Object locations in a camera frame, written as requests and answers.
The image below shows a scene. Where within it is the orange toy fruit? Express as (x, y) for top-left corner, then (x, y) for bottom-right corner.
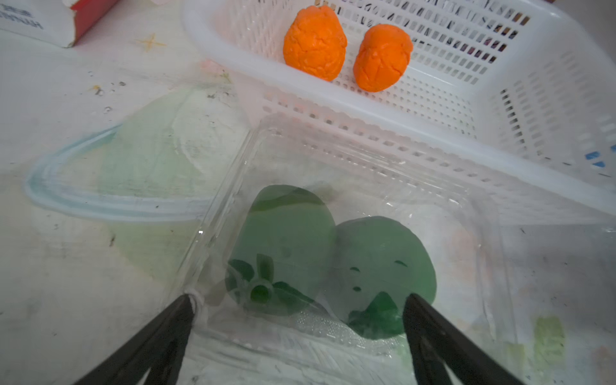
(353, 24), (413, 92)
(283, 6), (347, 82)

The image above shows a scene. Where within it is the green toy fruit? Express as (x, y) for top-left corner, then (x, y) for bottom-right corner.
(324, 217), (437, 340)
(225, 184), (335, 316)

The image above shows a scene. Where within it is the white perforated plastic basket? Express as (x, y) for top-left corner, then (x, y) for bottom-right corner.
(184, 1), (615, 220)

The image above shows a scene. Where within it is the green toy fruit right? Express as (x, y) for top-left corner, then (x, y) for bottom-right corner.
(324, 217), (437, 340)

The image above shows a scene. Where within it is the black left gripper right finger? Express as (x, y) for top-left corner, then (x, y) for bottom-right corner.
(403, 294), (522, 385)

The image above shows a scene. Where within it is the clear clamshell with green fruit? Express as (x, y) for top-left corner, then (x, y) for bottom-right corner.
(183, 115), (609, 384)

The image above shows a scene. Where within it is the green toy fruit left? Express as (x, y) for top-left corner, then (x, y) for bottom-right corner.
(225, 184), (335, 316)

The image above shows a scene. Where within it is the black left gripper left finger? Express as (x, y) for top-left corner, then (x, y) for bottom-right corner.
(77, 294), (195, 384)

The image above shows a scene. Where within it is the red and white carton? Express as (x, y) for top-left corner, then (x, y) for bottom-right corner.
(1, 0), (118, 48)

